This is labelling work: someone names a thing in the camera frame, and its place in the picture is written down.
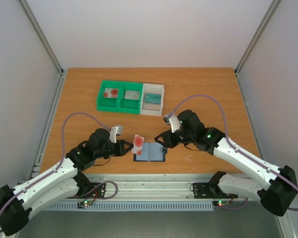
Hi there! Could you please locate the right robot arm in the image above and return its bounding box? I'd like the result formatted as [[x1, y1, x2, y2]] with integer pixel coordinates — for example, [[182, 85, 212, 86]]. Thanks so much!
[[154, 110, 298, 217]]

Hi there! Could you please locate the white bin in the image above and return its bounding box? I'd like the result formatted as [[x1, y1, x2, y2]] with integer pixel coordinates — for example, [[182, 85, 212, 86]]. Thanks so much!
[[140, 83, 164, 117]]

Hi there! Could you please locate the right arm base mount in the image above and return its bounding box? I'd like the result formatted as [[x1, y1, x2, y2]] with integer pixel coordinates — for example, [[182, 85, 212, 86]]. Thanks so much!
[[190, 182, 238, 199]]

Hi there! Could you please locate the circuit board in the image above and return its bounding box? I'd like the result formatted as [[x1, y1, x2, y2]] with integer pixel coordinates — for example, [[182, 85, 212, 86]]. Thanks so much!
[[76, 200, 93, 209], [213, 200, 231, 207]]

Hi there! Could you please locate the left green bin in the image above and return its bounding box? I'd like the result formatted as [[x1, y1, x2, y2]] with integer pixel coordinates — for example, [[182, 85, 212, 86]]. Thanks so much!
[[96, 80, 122, 112]]

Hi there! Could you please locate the left circuit board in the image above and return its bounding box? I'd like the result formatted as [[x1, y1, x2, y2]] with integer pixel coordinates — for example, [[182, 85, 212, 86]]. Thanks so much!
[[76, 200, 93, 209]]

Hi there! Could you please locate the grey bird card stack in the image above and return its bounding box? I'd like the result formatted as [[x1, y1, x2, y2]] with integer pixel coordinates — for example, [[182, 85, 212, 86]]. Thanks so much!
[[124, 90, 141, 101]]

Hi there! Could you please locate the teal card stack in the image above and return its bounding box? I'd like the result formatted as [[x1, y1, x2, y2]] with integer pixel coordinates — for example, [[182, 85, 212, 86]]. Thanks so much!
[[145, 93, 161, 105]]

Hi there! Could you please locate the right circuit board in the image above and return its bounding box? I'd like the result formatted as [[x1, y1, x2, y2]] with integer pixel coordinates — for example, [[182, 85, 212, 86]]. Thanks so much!
[[213, 200, 231, 207]]

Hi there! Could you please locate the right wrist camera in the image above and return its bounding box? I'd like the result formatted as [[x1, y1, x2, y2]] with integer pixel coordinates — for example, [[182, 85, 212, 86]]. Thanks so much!
[[163, 113, 181, 133]]

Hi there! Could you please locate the grey slotted cable duct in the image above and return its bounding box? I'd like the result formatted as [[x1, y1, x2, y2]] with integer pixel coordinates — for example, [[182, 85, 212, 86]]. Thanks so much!
[[45, 201, 214, 212]]

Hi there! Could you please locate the middle green bin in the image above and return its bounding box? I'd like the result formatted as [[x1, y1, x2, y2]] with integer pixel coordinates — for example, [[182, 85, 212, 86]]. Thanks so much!
[[117, 81, 143, 114]]

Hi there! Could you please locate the aluminium rail frame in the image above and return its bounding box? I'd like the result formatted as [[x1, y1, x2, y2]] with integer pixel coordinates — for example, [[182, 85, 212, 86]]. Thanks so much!
[[17, 173, 286, 202]]

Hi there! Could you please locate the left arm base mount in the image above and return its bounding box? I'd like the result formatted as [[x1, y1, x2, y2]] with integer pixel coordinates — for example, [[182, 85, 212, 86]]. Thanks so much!
[[76, 182, 106, 198]]

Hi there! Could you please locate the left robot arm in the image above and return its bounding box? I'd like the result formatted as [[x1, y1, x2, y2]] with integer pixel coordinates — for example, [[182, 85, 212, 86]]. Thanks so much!
[[0, 128, 133, 236]]

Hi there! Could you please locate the green bin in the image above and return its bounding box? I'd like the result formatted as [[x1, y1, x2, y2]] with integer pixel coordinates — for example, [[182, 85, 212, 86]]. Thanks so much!
[[96, 80, 122, 112], [117, 81, 143, 114]]

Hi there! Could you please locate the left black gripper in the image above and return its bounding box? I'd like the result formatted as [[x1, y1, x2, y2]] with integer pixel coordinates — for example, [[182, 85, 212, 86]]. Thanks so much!
[[95, 140, 134, 159]]

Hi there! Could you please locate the dark blue card holder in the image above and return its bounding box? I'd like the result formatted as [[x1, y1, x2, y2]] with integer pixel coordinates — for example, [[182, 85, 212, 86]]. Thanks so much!
[[133, 142, 167, 162]]

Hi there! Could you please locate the red circle card stack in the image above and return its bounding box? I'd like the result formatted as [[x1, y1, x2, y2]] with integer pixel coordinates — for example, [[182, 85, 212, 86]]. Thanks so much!
[[103, 88, 119, 98]]

